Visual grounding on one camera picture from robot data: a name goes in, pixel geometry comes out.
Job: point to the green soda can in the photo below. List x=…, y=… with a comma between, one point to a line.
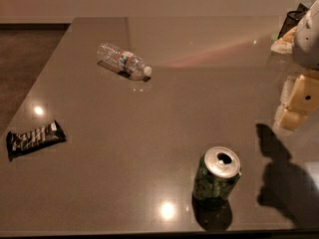
x=218, y=172

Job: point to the black snack bar wrapper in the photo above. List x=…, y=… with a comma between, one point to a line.
x=38, y=138

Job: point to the clear plastic water bottle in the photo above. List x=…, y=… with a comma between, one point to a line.
x=125, y=62

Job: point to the black cup in background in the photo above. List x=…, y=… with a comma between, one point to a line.
x=292, y=19

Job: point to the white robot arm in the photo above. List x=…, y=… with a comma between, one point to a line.
x=299, y=37

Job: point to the white crumpled item in background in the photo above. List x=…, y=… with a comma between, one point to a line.
x=284, y=45

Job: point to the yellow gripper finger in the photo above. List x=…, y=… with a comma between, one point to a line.
x=304, y=96
x=289, y=119

